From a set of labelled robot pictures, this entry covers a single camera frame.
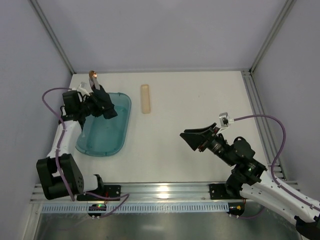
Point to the black paper napkin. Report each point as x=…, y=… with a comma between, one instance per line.
x=103, y=104

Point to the right side aluminium rail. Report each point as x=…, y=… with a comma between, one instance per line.
x=268, y=143

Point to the right aluminium frame post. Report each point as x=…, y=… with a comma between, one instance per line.
x=276, y=27

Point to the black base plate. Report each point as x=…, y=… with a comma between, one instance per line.
x=112, y=191
x=222, y=191

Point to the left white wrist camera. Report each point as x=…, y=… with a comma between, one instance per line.
x=82, y=88

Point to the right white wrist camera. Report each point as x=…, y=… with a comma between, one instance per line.
x=225, y=122

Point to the white slotted cable duct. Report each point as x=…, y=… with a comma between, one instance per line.
x=130, y=207

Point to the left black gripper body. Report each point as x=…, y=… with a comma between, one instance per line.
x=96, y=99

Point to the teal plastic basin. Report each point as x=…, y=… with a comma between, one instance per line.
x=102, y=137

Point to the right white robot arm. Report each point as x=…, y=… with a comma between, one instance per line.
x=301, y=211

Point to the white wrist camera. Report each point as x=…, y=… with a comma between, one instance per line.
x=225, y=122
x=82, y=88

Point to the left aluminium frame post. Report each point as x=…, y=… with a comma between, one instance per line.
x=51, y=34

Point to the copper spoon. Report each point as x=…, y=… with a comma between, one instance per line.
x=92, y=75

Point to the beige cutlery case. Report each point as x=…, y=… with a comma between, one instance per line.
x=145, y=99

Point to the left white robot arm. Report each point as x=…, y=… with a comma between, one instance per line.
x=59, y=173

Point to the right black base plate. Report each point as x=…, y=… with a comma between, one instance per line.
x=222, y=191

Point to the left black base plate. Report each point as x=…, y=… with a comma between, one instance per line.
x=112, y=191

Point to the aluminium frame post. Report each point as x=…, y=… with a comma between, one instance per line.
x=276, y=27
x=51, y=34

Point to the aluminium front rail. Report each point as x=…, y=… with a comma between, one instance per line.
x=165, y=191

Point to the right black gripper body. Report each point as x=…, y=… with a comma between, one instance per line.
x=206, y=140

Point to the aluminium rail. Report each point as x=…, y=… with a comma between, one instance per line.
x=165, y=191
x=268, y=143

